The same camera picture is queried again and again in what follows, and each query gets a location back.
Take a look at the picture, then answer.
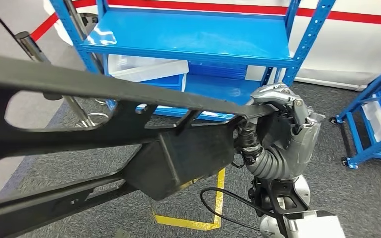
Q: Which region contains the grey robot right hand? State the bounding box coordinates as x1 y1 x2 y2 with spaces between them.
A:
234 82 326 180

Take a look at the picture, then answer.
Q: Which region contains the black plastic frame part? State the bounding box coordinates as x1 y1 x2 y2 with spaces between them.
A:
0 52 278 238

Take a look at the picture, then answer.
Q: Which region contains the blue metal shelf rack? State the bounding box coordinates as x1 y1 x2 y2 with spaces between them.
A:
48 0 337 123

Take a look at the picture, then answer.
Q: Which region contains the blue wheeled cart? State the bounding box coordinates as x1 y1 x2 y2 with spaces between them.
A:
330 56 381 170

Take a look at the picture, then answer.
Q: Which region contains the white plastic bin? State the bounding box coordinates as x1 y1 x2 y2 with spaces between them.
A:
361 97 381 155
107 54 190 83

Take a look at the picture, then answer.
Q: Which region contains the white car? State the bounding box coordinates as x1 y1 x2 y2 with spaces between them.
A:
42 0 381 92

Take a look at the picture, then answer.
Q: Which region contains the yellow floor tape outline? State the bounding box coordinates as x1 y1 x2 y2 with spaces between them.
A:
152 167 226 231

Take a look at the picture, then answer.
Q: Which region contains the long red barrier belt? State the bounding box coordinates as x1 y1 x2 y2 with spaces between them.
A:
72 0 381 28

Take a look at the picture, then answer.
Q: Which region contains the chrome barrier stanchion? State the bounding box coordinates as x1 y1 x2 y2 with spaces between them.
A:
14 30 112 129
63 0 105 74

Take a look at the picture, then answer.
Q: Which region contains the short red barrier belt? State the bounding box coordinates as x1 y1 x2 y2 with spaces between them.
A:
30 12 60 42

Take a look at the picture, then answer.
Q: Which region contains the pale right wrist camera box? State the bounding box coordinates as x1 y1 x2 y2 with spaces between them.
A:
282 210 346 238

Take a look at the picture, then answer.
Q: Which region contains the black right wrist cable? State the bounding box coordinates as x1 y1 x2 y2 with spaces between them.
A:
199 187 278 232

